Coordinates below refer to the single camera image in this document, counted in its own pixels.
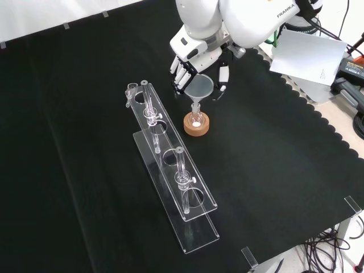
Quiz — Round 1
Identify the clear plastic funnel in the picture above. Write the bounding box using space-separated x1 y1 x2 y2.
184 74 214 108

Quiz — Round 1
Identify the small glass weighing funnel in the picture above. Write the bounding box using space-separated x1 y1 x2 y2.
125 82 139 109

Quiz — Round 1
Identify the grey base plate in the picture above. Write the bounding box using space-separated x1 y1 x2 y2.
283 73 340 105

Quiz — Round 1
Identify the clear bench clip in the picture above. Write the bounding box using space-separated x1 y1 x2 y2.
344 196 363 218
241 246 260 270

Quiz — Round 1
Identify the pale white board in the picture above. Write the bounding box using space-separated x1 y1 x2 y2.
268 28 349 86

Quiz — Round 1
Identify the green cable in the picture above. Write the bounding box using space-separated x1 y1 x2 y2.
264 27 281 48

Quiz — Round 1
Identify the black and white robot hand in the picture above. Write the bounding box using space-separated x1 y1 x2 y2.
169 27 231 96

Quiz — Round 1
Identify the black and orange power adapter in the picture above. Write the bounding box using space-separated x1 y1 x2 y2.
337 55 364 84

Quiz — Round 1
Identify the brown cork ring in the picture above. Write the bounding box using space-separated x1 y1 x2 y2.
183 111 212 138

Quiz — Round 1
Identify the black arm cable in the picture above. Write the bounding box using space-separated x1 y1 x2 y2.
301 0 350 42

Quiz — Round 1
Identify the clear round-bottom flask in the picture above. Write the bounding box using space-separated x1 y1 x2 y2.
187 102 205 128

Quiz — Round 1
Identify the clear acrylic funnel stand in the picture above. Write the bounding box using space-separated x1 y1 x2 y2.
126 80 221 255

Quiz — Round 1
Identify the black clamp device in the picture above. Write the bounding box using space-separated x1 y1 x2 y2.
330 77 364 115

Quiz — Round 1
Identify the black bench cloth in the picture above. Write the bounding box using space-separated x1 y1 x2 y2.
0 0 364 273

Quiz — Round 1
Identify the black floor cable bundle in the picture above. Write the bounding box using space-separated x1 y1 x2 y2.
295 223 364 273

